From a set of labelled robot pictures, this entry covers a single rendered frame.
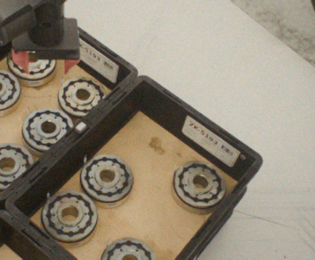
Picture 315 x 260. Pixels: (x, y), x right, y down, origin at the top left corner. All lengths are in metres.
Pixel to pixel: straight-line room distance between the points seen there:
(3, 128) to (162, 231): 0.38
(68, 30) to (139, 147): 0.36
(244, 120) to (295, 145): 0.13
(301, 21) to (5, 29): 2.06
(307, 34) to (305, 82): 1.13
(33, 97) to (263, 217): 0.56
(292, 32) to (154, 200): 1.65
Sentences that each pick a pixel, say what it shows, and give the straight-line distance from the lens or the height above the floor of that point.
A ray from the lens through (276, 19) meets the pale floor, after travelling 2.84.
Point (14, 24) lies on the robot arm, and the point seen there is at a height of 1.25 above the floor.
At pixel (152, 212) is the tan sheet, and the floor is 0.83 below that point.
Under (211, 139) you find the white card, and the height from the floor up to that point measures 0.90.
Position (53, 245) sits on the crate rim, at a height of 0.93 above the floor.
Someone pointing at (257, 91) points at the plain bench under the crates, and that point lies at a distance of 1.65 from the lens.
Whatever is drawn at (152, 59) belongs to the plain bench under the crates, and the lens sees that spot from 1.64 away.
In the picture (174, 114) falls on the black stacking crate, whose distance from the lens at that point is 1.31.
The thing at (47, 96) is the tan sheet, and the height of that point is 0.83.
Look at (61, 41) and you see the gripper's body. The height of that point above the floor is 1.16.
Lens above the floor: 1.96
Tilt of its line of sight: 56 degrees down
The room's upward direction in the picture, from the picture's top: 12 degrees clockwise
